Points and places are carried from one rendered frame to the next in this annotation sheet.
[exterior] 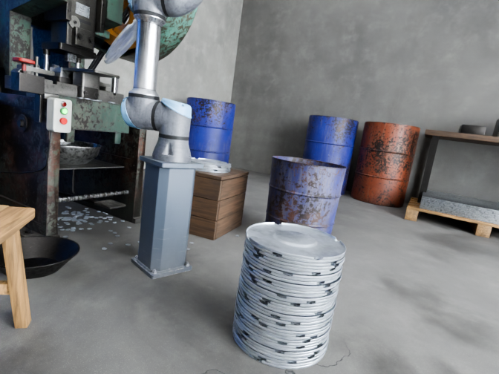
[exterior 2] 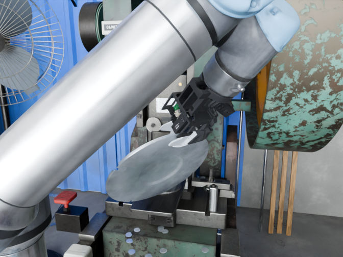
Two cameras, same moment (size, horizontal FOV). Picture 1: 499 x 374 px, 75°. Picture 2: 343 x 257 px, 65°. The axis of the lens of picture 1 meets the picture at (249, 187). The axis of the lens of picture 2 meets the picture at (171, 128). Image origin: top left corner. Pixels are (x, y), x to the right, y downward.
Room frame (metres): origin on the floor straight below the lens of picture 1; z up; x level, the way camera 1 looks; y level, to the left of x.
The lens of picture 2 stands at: (1.44, 0.02, 1.22)
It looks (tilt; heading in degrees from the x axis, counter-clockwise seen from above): 14 degrees down; 74
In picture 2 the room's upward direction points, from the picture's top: straight up
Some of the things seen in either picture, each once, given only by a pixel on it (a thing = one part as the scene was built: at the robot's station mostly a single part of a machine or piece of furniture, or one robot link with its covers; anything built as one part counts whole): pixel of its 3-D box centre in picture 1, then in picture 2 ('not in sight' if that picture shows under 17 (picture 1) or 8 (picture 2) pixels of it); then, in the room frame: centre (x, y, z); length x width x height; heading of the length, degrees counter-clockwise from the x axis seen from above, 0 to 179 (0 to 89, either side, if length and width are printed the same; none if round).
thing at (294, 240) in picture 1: (295, 238); not in sight; (0.92, -0.15, 0.32); 0.29 x 0.29 x 0.01
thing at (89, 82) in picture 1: (90, 84); (161, 208); (1.64, 0.84, 0.72); 0.25 x 0.14 x 0.14; 62
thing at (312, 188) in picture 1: (301, 202); not in sight; (1.84, -0.31, 0.24); 0.42 x 0.42 x 0.48
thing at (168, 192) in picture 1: (166, 214); not in sight; (1.28, 0.32, 0.23); 0.19 x 0.19 x 0.45; 45
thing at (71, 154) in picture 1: (66, 151); not in sight; (1.72, 1.00, 0.36); 0.34 x 0.34 x 0.10
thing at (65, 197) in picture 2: (24, 68); (66, 204); (1.32, 0.95, 0.72); 0.07 x 0.06 x 0.08; 62
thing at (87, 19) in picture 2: not in sight; (108, 34); (1.51, 1.13, 1.31); 0.22 x 0.12 x 0.22; 62
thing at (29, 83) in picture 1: (28, 96); (73, 231); (1.34, 0.94, 0.62); 0.10 x 0.06 x 0.20; 152
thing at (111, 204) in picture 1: (80, 197); not in sight; (1.66, 0.88, 0.14); 0.59 x 0.10 x 0.05; 62
